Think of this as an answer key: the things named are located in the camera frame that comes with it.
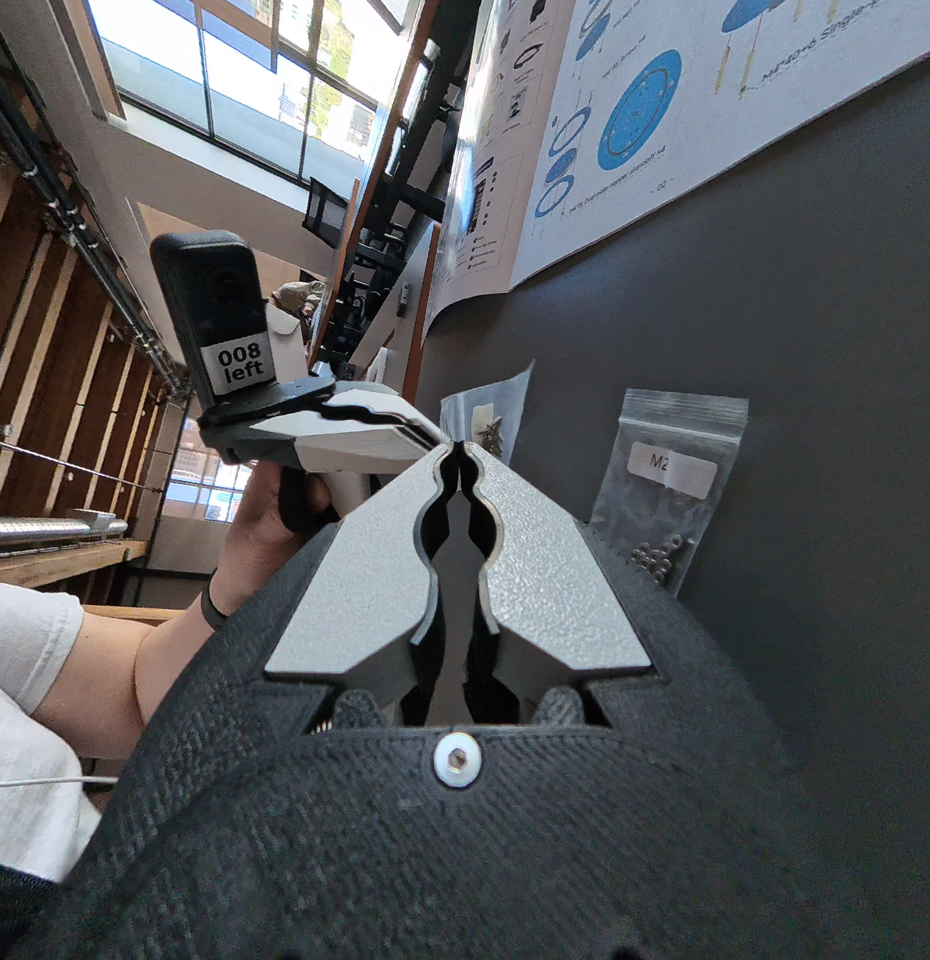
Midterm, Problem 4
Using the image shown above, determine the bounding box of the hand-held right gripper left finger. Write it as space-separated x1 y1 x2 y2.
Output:
262 441 466 727

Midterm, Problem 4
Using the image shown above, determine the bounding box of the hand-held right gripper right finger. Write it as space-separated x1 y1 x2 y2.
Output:
465 441 655 727

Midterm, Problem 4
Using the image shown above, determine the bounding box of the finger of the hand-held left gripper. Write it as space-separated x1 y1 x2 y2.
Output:
321 381 451 445
249 412 441 477

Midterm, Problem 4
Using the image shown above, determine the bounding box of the clear bag of black screws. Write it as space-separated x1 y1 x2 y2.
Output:
438 362 536 468

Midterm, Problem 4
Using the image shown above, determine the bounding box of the clear bag of silver nuts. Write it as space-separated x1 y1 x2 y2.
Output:
588 388 750 597

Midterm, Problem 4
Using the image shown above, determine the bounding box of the person's left forearm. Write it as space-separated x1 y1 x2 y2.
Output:
33 600 219 760

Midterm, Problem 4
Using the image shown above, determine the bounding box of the person's left hand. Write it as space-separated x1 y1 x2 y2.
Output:
208 459 340 615

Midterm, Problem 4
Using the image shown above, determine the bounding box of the black monitor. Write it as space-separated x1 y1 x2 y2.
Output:
301 176 350 249

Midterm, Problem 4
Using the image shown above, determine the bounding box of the black wristband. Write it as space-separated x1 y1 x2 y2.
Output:
201 570 234 631

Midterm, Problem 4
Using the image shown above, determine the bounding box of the large window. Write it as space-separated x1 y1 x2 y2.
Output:
86 0 429 181

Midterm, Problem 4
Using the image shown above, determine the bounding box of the paper assembly manual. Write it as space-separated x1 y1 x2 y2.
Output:
420 0 930 335

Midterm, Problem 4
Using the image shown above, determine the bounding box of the person's dark trouser leg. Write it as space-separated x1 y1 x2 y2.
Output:
0 858 61 960

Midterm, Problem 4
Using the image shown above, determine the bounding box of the silver ventilation duct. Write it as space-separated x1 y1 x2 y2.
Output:
0 510 129 552

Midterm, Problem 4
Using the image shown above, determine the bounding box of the thin white cable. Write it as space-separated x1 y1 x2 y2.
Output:
0 774 120 789

